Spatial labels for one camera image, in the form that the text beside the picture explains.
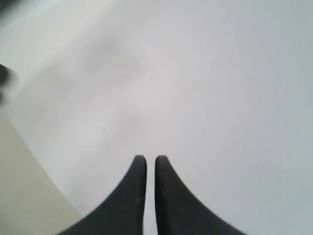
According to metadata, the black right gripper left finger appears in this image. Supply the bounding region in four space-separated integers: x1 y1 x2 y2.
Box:
60 155 147 235

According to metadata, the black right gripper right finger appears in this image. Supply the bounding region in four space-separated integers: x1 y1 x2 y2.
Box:
155 156 243 235

